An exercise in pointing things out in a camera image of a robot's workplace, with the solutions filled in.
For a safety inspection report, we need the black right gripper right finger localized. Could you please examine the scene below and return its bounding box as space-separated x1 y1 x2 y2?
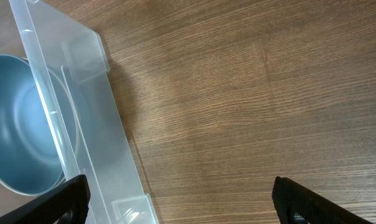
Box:
272 176 372 224

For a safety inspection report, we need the clear plastic storage container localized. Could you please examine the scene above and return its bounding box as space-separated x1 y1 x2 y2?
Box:
0 0 157 223

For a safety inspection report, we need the dark blue bowl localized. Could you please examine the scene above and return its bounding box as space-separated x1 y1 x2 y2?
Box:
0 55 63 196

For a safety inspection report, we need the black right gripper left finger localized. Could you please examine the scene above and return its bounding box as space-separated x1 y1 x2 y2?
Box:
0 174 90 224

